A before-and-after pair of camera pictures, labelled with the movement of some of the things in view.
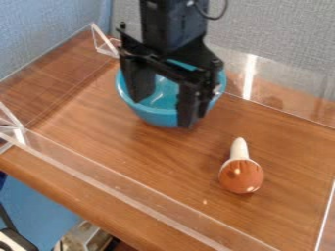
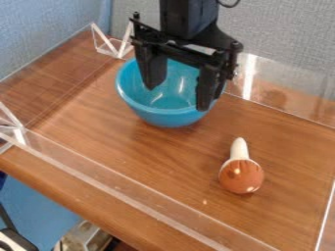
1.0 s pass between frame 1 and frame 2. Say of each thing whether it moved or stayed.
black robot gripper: moved
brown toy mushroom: stayed
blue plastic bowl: stayed
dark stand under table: stayed
